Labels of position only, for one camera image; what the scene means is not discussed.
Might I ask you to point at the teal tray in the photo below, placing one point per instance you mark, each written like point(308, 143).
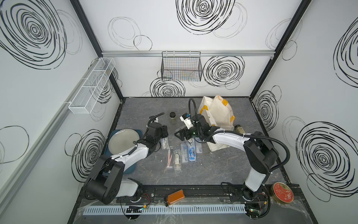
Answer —
point(123, 148)

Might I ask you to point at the orange box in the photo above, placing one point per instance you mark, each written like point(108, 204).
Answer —
point(175, 197)

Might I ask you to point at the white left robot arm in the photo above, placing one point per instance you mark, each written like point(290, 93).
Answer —
point(105, 183)

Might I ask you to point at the clear compass case green label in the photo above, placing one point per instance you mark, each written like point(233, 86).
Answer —
point(165, 143)

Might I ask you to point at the clear compass case cream label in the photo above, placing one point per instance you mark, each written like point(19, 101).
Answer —
point(177, 160)

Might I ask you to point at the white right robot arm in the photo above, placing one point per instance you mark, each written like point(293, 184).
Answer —
point(259, 149)

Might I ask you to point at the white mesh wall shelf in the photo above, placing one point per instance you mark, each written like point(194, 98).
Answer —
point(95, 88)

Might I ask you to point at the clear blue compass case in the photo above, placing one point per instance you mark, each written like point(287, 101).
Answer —
point(198, 146)

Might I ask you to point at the herb spice jar black lid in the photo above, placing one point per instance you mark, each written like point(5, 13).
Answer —
point(172, 118)

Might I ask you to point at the blue compass set case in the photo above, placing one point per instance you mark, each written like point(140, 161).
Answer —
point(191, 150)

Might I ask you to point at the powder spice jar black lid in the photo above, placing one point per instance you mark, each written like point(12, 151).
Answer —
point(239, 129)

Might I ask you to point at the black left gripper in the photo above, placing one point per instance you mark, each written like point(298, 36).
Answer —
point(164, 131)

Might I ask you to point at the round metal plate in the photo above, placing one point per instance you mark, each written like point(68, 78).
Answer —
point(123, 141)

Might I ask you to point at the black wire basket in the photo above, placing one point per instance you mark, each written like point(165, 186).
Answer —
point(181, 66)

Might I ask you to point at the cream canvas bag yellow handles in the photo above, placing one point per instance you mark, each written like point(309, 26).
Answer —
point(217, 112)

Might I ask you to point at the red round tin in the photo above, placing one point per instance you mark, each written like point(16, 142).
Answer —
point(282, 193)

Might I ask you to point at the white slotted cable duct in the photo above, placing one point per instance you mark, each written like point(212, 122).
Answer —
point(163, 210)

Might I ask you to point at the pink pen case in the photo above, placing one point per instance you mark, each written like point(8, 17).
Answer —
point(169, 157)

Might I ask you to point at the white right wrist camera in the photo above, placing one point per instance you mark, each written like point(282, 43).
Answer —
point(187, 120)

